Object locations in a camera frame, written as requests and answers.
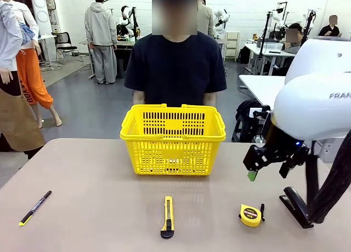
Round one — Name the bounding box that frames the tall white standing appliance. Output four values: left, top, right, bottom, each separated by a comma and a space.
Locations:
30, 0, 52, 36

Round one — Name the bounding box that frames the black and white humanoid robot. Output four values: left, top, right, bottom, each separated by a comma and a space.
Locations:
116, 5, 141, 41

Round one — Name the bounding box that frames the black tripod pole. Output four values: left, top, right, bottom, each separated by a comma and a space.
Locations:
257, 12, 273, 60
300, 10, 316, 42

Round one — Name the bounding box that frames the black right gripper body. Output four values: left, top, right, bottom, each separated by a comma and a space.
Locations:
262, 123, 311, 168

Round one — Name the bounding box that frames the person in beige shirt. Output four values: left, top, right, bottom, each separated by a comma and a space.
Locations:
196, 0, 214, 38

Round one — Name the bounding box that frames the yellow plastic shopping basket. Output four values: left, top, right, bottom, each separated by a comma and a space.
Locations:
120, 103, 227, 176

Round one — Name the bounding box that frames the white drawer cabinet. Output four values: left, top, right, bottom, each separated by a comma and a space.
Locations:
224, 30, 241, 61

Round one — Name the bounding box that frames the yellow utility knife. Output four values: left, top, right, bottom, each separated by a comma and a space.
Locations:
160, 196, 176, 239

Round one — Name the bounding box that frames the person in dark t-shirt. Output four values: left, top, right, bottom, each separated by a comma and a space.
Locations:
123, 0, 228, 106

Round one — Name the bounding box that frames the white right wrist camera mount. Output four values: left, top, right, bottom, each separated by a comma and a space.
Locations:
248, 106, 272, 122

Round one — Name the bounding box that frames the dark braided cable sleeve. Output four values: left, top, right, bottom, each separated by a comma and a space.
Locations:
305, 131, 351, 224

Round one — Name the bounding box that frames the large white table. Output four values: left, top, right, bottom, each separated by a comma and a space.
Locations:
238, 75, 287, 107

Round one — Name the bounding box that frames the yellow tape measure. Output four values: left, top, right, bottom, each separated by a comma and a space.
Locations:
237, 203, 266, 227

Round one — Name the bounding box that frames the white background desk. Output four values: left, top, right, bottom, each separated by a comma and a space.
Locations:
243, 42, 297, 75

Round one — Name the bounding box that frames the black stapler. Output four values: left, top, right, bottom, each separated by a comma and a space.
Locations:
279, 186, 315, 230

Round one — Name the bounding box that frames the black office chair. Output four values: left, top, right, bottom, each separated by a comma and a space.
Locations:
51, 31, 84, 65

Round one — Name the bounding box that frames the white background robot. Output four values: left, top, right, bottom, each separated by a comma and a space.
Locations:
214, 8, 230, 33

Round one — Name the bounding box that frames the person in grey hoodie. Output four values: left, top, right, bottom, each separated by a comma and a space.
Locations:
84, 0, 118, 85

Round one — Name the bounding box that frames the black pen with yellow cap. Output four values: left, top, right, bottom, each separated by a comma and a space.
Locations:
18, 190, 53, 227

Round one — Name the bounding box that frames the seated person in grey top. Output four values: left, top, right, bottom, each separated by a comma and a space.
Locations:
284, 23, 305, 55

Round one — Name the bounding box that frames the seated person in black top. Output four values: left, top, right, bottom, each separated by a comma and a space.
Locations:
318, 15, 341, 37

